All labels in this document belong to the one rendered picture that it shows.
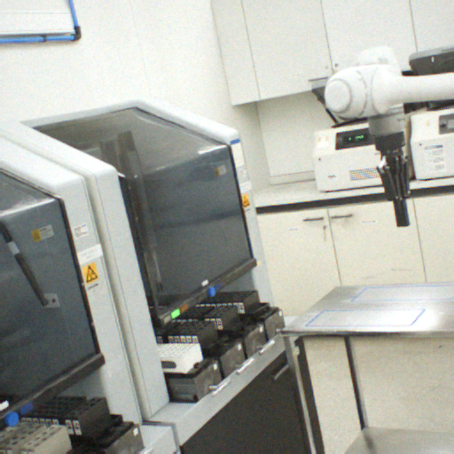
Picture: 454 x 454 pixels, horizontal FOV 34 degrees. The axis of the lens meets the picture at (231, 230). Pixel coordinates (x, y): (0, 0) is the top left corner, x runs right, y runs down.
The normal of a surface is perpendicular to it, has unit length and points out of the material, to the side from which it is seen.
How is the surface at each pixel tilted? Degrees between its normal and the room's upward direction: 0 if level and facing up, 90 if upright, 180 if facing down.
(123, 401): 90
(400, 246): 90
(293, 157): 90
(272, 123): 90
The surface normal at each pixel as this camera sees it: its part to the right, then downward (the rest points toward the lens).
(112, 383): 0.85, -0.08
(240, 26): -0.48, 0.25
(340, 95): -0.69, 0.25
